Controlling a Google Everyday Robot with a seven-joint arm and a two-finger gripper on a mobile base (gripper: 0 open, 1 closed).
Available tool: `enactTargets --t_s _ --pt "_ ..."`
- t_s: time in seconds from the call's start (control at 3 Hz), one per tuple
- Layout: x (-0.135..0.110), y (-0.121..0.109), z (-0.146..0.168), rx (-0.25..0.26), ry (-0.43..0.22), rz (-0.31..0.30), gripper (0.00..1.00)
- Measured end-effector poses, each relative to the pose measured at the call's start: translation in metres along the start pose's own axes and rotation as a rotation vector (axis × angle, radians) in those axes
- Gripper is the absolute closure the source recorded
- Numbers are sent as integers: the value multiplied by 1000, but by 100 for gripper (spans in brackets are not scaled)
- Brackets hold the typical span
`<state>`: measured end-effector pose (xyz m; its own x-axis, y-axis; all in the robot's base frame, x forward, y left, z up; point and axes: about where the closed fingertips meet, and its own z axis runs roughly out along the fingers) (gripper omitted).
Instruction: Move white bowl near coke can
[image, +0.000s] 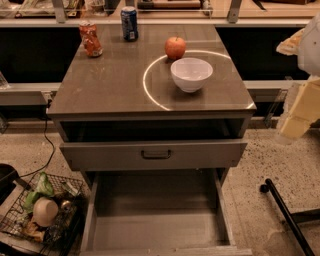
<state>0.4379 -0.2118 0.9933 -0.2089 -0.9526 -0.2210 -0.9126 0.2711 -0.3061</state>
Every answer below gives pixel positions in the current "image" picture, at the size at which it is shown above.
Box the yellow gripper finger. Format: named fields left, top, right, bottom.
left=279, top=79, right=320, bottom=139

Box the white ceramic bowl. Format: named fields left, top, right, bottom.
left=170, top=58, right=213, bottom=93

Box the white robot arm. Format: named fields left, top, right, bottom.
left=276, top=14, right=320, bottom=144

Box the blue pepsi can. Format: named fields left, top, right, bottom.
left=121, top=6, right=139, bottom=42

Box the crushed orange soda can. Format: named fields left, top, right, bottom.
left=79, top=21, right=103, bottom=57

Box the small silver can in basket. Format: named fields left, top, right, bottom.
left=60, top=200, right=72, bottom=212

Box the black metal chair leg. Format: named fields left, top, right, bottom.
left=260, top=178, right=320, bottom=256

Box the red apple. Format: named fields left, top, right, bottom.
left=165, top=37, right=186, bottom=60

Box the grey metal drawer cabinet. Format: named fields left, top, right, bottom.
left=49, top=24, right=255, bottom=256

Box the green chip bag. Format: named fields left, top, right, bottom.
left=23, top=172, right=54, bottom=213

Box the beige cup in basket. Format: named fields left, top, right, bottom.
left=33, top=197, right=59, bottom=227

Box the black drawer handle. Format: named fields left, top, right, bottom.
left=141, top=150, right=171, bottom=160

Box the black power cable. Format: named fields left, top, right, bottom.
left=18, top=98, right=57, bottom=179

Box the black wire basket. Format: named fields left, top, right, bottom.
left=0, top=172, right=85, bottom=256

